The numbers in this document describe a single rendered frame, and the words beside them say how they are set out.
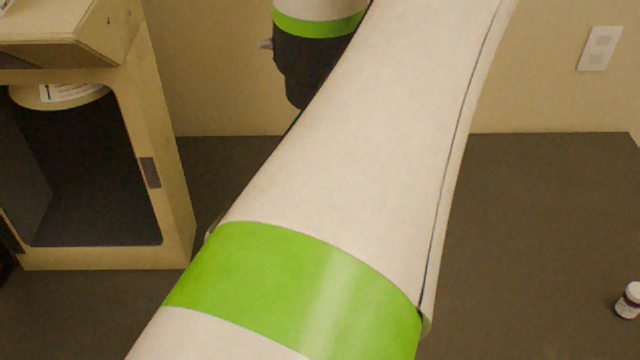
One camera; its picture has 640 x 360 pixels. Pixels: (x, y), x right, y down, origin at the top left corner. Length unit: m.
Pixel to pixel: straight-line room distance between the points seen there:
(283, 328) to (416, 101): 0.14
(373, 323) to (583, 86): 1.24
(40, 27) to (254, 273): 0.47
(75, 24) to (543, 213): 0.96
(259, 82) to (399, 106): 1.00
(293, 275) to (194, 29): 1.03
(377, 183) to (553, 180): 1.08
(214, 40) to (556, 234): 0.83
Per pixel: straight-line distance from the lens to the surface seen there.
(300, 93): 0.55
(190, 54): 1.24
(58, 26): 0.63
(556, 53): 1.33
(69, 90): 0.85
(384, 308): 0.22
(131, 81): 0.77
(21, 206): 1.08
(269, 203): 0.23
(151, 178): 0.88
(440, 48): 0.31
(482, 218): 1.16
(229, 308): 0.20
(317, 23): 0.49
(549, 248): 1.16
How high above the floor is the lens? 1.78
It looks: 45 degrees down
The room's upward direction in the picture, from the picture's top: straight up
